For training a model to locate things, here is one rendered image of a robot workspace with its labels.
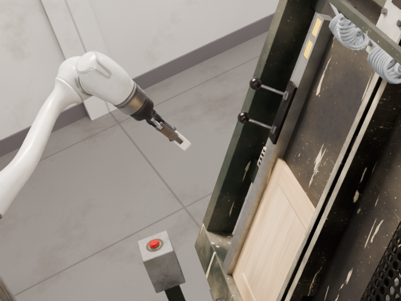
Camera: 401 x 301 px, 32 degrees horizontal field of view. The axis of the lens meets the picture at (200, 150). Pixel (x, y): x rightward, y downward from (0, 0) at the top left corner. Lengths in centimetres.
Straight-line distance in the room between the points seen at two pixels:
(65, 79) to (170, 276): 95
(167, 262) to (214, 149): 205
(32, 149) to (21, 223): 272
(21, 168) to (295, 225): 80
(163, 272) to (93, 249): 158
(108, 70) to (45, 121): 23
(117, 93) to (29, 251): 254
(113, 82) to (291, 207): 65
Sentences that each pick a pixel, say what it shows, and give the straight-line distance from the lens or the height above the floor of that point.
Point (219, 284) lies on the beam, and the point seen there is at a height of 86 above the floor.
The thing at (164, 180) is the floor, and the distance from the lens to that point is 444.
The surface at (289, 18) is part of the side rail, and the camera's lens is 228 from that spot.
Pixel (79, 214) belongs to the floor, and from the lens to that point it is 446.
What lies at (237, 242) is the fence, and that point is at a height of 101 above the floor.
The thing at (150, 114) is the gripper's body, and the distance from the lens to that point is 203.
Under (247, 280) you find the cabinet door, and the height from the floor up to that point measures 95.
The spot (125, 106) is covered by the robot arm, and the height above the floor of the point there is 167.
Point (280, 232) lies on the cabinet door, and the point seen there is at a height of 117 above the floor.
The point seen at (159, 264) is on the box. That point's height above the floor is 89.
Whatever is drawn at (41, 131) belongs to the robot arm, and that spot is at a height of 170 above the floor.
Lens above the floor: 265
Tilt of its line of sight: 35 degrees down
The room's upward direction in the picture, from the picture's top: 18 degrees counter-clockwise
